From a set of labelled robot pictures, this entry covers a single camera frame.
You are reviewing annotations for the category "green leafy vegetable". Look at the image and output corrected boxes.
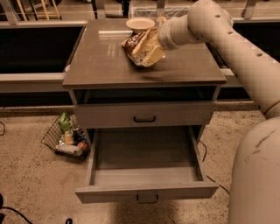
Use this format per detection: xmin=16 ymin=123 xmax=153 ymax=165
xmin=58 ymin=113 xmax=73 ymax=132

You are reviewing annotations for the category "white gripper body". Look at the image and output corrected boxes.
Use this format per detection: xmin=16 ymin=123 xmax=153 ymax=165
xmin=158 ymin=17 xmax=180 ymax=50

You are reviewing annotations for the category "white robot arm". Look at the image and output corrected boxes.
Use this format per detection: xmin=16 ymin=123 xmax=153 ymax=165
xmin=157 ymin=0 xmax=280 ymax=224

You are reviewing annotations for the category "closed grey upper drawer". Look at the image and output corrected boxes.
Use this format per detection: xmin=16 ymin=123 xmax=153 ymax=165
xmin=73 ymin=101 xmax=214 ymax=129

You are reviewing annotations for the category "open grey middle drawer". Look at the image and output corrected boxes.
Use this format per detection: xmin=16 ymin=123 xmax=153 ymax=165
xmin=75 ymin=126 xmax=218 ymax=204

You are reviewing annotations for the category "grey drawer cabinet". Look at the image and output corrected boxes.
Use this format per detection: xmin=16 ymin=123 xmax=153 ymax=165
xmin=62 ymin=17 xmax=228 ymax=205

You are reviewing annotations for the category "white ceramic bowl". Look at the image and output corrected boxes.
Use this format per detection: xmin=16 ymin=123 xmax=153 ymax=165
xmin=126 ymin=17 xmax=155 ymax=34

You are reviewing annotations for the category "clear plastic bin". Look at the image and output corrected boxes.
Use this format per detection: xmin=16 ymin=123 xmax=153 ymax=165
xmin=129 ymin=6 xmax=190 ymax=18

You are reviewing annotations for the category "brown chip bag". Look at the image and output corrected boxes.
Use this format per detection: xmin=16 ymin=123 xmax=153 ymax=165
xmin=122 ymin=27 xmax=161 ymax=67

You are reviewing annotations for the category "yellow bottle in basket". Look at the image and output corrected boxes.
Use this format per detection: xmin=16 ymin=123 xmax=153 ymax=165
xmin=64 ymin=130 xmax=74 ymax=145

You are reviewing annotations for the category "black cable bottom left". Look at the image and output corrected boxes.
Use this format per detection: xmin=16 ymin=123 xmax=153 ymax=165
xmin=0 ymin=192 xmax=74 ymax=224

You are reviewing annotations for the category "black wire basket left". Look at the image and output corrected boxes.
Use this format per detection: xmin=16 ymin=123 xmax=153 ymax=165
xmin=41 ymin=118 xmax=89 ymax=159

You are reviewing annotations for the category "silver can in basket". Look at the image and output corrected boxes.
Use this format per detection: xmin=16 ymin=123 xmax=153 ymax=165
xmin=56 ymin=144 xmax=82 ymax=156

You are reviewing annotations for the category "black floor cable right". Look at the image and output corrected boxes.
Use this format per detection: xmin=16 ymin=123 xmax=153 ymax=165
xmin=199 ymin=140 xmax=231 ymax=195

